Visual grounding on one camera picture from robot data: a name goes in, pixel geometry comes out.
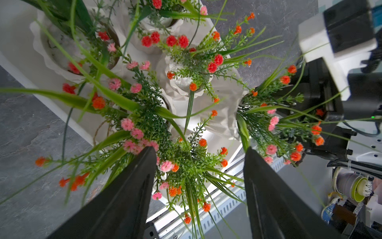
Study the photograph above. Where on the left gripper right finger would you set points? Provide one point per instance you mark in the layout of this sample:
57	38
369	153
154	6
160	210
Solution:
275	211

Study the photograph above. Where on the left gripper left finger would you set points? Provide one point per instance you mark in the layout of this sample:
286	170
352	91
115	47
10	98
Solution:
119	211

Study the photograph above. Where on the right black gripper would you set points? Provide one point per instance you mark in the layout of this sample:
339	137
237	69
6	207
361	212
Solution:
317	89

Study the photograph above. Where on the red flower pot rearmost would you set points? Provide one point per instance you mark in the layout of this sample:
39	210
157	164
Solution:
277	129

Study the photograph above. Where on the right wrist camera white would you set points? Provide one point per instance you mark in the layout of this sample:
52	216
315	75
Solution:
343	36

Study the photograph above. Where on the orange flower pot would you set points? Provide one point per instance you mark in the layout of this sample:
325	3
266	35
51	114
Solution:
186	187

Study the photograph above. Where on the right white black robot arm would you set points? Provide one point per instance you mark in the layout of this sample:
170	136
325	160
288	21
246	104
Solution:
353	128

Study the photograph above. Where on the white plastic storage tray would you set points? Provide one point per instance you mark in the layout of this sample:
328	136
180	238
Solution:
200	103

